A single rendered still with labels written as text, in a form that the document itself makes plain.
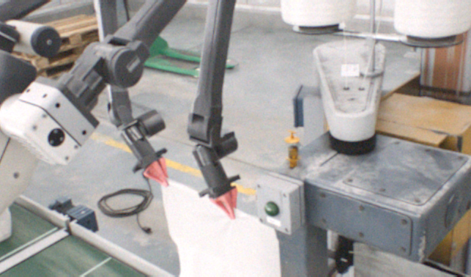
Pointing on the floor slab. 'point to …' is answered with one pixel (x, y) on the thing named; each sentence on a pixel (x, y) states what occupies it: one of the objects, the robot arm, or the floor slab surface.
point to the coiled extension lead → (129, 207)
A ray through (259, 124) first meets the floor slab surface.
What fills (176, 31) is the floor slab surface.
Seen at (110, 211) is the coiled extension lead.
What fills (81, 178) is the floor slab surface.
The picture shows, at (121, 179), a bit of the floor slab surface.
